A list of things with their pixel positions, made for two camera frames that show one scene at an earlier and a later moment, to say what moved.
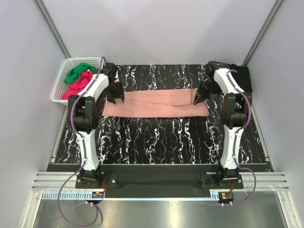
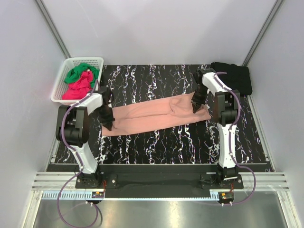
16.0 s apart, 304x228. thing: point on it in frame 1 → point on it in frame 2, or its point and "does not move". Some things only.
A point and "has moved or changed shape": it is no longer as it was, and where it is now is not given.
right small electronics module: (225, 197) does not move
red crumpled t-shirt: (77, 87) does not move
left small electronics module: (98, 194) does not move
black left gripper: (111, 98) → (107, 122)
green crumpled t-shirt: (74, 73) does not move
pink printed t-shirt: (161, 104) has moved or changed shape
